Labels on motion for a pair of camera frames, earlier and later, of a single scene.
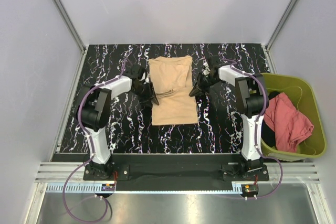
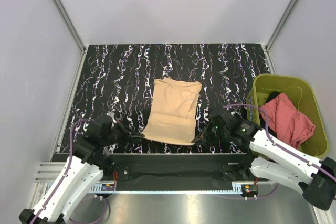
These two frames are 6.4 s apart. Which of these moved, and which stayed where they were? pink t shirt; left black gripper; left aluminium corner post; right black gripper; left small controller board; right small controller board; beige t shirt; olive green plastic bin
Moved: left black gripper; beige t shirt; right black gripper
Stayed: left aluminium corner post; olive green plastic bin; left small controller board; pink t shirt; right small controller board
